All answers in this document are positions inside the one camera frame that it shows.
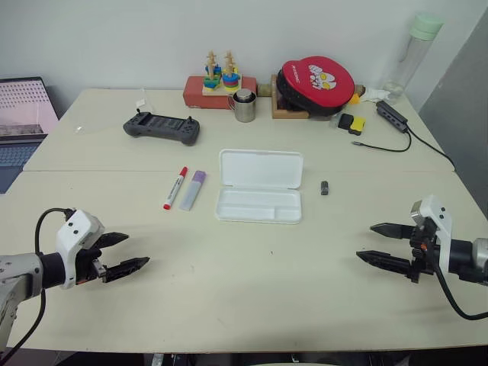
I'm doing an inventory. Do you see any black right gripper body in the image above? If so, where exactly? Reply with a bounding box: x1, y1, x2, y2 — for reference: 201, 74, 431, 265
406, 216, 440, 284

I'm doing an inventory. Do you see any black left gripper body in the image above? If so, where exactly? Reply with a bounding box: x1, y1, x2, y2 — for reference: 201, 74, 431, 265
74, 246, 108, 285

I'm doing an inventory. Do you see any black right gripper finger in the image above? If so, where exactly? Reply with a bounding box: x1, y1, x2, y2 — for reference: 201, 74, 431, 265
355, 249, 415, 277
370, 222, 417, 241

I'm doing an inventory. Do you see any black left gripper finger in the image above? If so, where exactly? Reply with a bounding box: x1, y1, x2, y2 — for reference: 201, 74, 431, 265
101, 256, 151, 284
97, 232, 130, 250

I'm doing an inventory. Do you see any white plastic case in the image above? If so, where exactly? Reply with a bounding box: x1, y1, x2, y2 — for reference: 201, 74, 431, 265
214, 148, 305, 226

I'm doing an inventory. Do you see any red capped white marker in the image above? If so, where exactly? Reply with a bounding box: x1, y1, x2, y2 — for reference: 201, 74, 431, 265
162, 165, 190, 211

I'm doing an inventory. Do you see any purple capped highlighter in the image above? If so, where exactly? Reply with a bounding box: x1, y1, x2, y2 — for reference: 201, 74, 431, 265
178, 170, 208, 212

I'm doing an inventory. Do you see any yellow black block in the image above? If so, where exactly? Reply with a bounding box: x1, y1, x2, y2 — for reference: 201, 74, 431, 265
347, 115, 368, 136

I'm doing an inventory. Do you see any dark grey usb hub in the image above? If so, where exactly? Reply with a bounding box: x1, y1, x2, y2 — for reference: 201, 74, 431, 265
376, 99, 409, 135

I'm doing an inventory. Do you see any grey game controller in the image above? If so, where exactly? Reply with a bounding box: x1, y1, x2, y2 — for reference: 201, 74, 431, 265
122, 110, 202, 147

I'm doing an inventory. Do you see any crumpled white tissue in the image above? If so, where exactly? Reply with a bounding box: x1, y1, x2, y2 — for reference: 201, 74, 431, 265
358, 86, 392, 104

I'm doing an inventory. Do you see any open laptop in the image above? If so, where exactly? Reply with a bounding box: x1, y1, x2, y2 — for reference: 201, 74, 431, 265
0, 75, 60, 195

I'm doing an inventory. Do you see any wooden tray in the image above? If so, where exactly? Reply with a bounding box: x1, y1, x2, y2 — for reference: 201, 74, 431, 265
270, 73, 311, 120

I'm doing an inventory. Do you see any red black boxing pad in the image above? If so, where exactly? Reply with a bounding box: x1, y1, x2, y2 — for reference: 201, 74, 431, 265
275, 55, 357, 120

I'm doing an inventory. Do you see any red cardboard box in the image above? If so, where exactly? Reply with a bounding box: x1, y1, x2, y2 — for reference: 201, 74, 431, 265
182, 75, 258, 111

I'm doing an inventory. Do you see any clear bottle green lid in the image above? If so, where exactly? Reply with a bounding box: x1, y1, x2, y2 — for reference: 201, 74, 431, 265
381, 11, 445, 104

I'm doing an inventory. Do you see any stainless steel mug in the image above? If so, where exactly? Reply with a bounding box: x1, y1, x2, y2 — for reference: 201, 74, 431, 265
227, 90, 258, 124

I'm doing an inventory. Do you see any colourful wooden stacking toy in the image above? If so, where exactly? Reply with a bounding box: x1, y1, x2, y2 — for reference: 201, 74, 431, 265
201, 50, 243, 98

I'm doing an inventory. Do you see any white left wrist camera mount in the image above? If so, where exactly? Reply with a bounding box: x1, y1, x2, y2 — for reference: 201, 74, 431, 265
55, 209, 106, 291

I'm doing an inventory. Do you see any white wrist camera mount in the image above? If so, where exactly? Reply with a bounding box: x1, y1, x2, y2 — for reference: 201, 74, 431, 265
409, 194, 454, 272
55, 209, 106, 291

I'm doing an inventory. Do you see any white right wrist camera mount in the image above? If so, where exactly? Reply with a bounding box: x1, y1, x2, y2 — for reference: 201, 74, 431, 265
409, 194, 454, 272

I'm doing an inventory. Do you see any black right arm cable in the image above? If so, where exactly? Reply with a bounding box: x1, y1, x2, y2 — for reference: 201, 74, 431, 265
433, 262, 488, 322

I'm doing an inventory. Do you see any black usb hub cable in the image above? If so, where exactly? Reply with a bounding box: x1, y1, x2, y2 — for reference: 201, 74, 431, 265
351, 127, 413, 153

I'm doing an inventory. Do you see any black power cable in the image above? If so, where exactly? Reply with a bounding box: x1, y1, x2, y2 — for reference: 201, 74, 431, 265
405, 127, 457, 169

